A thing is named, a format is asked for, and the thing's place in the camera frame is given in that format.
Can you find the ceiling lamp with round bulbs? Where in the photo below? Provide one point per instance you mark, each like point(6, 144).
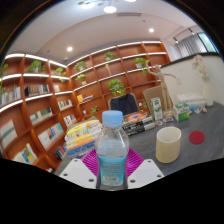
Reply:
point(110, 9)

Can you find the wooden artist mannequin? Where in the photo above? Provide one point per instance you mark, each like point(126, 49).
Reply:
point(164, 90)

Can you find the stack of colourful books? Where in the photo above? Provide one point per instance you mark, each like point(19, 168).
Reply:
point(81, 135)

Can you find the clear blue-capped water bottle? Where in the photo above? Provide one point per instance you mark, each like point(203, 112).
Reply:
point(111, 153)

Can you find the tall green-white carton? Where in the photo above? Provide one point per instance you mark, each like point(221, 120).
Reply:
point(156, 109)

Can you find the small green-white box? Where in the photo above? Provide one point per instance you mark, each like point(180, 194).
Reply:
point(181, 112)

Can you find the stack of dark books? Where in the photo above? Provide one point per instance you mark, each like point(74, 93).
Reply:
point(138, 124)

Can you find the ceiling air vent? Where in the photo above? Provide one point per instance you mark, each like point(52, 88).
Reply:
point(129, 14)

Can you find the brown chair back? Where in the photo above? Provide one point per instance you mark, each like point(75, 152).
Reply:
point(151, 93)

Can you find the wooden shelf unit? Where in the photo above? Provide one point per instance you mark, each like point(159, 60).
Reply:
point(40, 110)

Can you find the recessed ceiling light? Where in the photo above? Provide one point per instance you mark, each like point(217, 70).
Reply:
point(69, 49)
point(151, 30)

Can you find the cream cup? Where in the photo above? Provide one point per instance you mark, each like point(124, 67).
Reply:
point(167, 148)

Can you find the white vase with flowers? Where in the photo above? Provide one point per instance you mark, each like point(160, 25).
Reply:
point(208, 95)

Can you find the dark office chair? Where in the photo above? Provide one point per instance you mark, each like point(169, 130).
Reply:
point(125, 104)

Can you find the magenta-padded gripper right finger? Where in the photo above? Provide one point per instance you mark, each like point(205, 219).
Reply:
point(146, 171)

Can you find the white wall socket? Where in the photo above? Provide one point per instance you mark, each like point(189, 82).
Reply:
point(179, 80)

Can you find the grey curtain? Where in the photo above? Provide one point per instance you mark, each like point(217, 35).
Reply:
point(190, 46)

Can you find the flat round red coaster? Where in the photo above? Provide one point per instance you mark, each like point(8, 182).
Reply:
point(196, 137)

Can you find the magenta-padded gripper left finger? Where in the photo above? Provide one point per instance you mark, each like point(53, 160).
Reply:
point(76, 171)

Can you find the window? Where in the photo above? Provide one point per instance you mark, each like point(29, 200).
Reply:
point(209, 42)

